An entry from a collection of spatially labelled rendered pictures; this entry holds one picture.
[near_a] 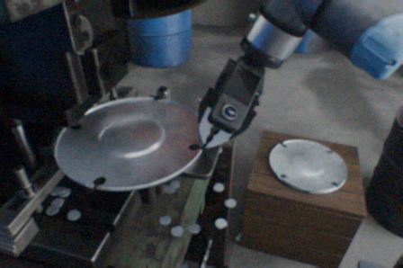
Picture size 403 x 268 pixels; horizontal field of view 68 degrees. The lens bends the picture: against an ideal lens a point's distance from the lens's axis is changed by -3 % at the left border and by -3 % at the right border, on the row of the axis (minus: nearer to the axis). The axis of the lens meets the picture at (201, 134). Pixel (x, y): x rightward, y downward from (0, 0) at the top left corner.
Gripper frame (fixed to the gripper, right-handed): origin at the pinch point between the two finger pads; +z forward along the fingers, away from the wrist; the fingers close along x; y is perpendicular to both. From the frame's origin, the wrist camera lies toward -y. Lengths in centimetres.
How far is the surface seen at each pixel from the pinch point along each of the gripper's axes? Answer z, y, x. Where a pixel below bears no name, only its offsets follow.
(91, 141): 10.6, -2.2, 19.4
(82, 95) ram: -1.4, -5.1, 22.0
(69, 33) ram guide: -13.2, -8.8, 24.0
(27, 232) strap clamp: 17.2, -20.3, 20.0
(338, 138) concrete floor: 47, 123, -88
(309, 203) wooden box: 28, 31, -46
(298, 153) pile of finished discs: 28, 56, -42
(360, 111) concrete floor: 38, 159, -106
